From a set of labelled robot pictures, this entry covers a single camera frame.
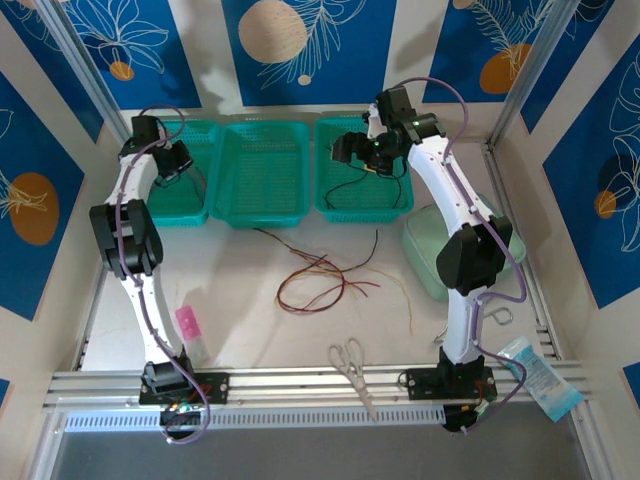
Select thin black cable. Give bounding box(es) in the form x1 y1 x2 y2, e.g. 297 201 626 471
324 167 404 212
319 228 380 274
252 227 327 265

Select thin red cable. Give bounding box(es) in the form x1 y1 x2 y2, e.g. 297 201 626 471
149 164 209 202
287 254 382 301
276 259 382 315

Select large teal plastic basket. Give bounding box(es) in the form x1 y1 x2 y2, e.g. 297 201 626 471
207 121 312 231

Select pink and clear plastic case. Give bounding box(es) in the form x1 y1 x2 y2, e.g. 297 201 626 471
174 303 212 364

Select silver metal hook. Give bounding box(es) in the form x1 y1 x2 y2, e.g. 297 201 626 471
430 319 454 345

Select silver metal carabiner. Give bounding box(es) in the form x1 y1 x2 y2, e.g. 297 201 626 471
482 306 515 327

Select blue plastic packet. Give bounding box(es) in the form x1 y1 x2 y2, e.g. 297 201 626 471
496 335 585 424

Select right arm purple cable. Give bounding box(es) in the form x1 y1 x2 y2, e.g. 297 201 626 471
399 76 529 437

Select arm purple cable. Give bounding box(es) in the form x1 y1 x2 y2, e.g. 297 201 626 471
113 103 212 445
399 76 529 437

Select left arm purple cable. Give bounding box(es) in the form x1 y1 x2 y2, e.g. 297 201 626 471
113 103 212 445

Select aluminium frame post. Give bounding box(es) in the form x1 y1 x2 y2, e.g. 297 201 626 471
37 0 132 146
487 0 584 149

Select aluminium side rail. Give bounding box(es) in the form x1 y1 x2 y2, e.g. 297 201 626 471
72 269 109 372
483 142 562 361

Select white handled scissors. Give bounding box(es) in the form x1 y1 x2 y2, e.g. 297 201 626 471
327 337 381 425

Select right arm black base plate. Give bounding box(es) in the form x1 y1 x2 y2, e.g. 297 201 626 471
405 366 497 402

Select aluminium table edge rail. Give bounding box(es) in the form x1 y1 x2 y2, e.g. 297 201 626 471
42 359 594 410

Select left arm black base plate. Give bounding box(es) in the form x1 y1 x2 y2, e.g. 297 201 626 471
138 370 231 407

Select white slotted cable duct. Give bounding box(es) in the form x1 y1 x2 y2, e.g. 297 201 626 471
63 405 447 432

